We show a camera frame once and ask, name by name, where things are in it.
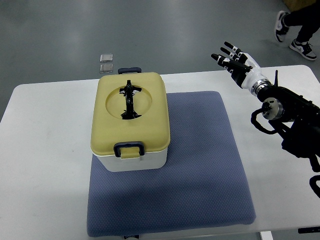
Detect silver floor plate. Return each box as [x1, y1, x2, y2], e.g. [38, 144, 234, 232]
[99, 63, 114, 74]
[99, 53, 113, 63]

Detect white storage box base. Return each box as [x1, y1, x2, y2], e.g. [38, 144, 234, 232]
[93, 147, 168, 172]

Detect person left sneaker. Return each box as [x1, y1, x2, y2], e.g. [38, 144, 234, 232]
[274, 10, 289, 43]

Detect upper silver floor plate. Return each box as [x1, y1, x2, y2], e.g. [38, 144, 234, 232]
[99, 53, 113, 63]

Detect dark blue rear latch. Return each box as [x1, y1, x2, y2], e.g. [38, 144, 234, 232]
[118, 67, 142, 75]

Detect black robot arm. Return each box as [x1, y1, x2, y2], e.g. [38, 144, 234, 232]
[251, 70, 320, 173]

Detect lower silver floor plate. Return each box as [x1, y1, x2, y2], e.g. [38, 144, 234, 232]
[99, 63, 114, 74]

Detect person right sneaker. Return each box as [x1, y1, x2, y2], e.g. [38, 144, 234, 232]
[289, 39, 317, 61]

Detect black tape lid handle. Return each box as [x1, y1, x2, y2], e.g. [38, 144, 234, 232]
[119, 79, 142, 120]

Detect person sneaker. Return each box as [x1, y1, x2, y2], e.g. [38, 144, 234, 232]
[289, 39, 317, 61]
[274, 10, 289, 43]

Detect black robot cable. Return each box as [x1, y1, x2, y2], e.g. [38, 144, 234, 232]
[250, 107, 285, 135]

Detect dark blue latch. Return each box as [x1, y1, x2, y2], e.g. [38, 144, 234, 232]
[118, 67, 142, 75]
[113, 141, 145, 158]

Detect person black trouser legs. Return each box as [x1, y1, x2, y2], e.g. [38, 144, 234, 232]
[283, 2, 320, 43]

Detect blue quilted mat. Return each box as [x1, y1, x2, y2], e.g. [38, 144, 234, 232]
[87, 91, 256, 237]

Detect black table edge bracket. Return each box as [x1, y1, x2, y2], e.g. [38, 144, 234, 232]
[298, 226, 320, 234]

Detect yellow storage box lid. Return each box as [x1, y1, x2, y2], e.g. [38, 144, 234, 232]
[90, 72, 170, 156]

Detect dark blue front latch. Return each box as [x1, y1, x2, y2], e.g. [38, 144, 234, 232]
[113, 141, 145, 158]

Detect black label under mat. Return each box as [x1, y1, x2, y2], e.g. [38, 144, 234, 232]
[123, 234, 140, 240]

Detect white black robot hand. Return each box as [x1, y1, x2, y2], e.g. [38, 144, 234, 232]
[211, 41, 265, 90]

